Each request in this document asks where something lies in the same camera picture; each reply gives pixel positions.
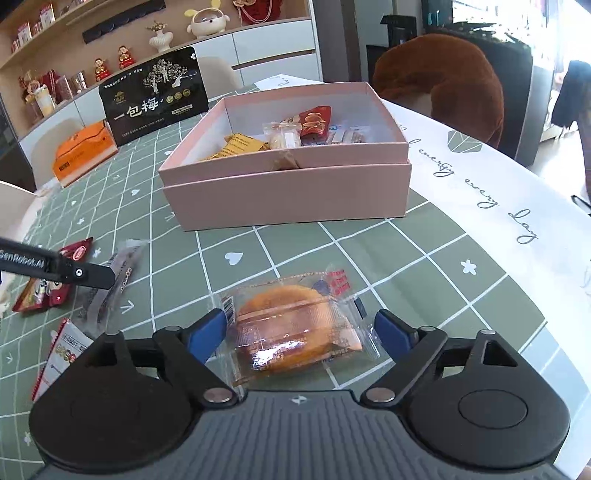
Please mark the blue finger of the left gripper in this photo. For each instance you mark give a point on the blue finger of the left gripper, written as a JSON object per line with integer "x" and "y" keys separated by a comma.
{"x": 87, "y": 275}

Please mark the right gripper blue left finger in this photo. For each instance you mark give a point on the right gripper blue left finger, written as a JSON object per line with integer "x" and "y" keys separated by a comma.
{"x": 185, "y": 352}

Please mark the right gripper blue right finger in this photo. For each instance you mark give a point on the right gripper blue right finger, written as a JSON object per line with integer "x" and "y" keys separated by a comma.
{"x": 412, "y": 350}

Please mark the dark clear snack packet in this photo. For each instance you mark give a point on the dark clear snack packet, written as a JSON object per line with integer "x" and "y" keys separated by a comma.
{"x": 98, "y": 307}

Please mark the large red chicken snack pouch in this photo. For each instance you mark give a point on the large red chicken snack pouch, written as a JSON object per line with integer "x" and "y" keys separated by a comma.
{"x": 40, "y": 294}

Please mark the white red snack packet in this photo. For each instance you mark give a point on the white red snack packet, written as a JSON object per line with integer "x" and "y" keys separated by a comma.
{"x": 67, "y": 345}

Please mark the round cake clear packet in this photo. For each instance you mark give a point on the round cake clear packet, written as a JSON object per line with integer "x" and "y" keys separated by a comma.
{"x": 291, "y": 323}

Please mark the yellow snack packet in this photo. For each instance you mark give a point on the yellow snack packet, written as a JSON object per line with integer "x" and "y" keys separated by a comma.
{"x": 238, "y": 144}

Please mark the beige biscuit roll packet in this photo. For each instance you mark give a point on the beige biscuit roll packet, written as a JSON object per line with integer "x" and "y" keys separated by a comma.
{"x": 283, "y": 135}

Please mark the small red snack packet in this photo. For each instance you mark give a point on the small red snack packet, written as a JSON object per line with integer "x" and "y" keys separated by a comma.
{"x": 314, "y": 122}

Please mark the near white chair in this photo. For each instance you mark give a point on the near white chair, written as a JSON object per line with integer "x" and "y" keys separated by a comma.
{"x": 18, "y": 211}

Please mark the beige dining chair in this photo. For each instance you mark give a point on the beige dining chair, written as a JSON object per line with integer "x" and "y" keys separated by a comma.
{"x": 44, "y": 152}
{"x": 218, "y": 76}

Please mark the orange gift box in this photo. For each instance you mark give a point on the orange gift box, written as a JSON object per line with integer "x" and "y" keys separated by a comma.
{"x": 82, "y": 152}

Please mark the green checkered tablecloth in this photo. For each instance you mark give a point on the green checkered tablecloth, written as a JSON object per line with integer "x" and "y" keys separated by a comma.
{"x": 484, "y": 244}

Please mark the pink cardboard box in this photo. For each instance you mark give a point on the pink cardboard box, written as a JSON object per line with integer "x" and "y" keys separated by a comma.
{"x": 364, "y": 175}

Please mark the black plum gift box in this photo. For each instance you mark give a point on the black plum gift box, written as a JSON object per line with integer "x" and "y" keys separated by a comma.
{"x": 154, "y": 94}

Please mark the red doll figurine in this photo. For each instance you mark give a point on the red doll figurine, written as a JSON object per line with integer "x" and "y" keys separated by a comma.
{"x": 125, "y": 58}
{"x": 101, "y": 70}

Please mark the white vase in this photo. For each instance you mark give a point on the white vase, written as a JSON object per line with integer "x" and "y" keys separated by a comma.
{"x": 162, "y": 38}

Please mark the brown plush chair cover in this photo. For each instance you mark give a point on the brown plush chair cover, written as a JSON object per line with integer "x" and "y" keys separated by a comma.
{"x": 448, "y": 79}

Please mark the white bear figurine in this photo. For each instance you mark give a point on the white bear figurine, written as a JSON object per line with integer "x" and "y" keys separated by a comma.
{"x": 207, "y": 21}

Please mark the black low cabinet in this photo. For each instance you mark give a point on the black low cabinet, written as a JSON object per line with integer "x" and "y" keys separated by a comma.
{"x": 526, "y": 84}

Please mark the white sideboard cabinet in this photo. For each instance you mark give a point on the white sideboard cabinet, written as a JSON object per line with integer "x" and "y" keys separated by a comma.
{"x": 42, "y": 36}

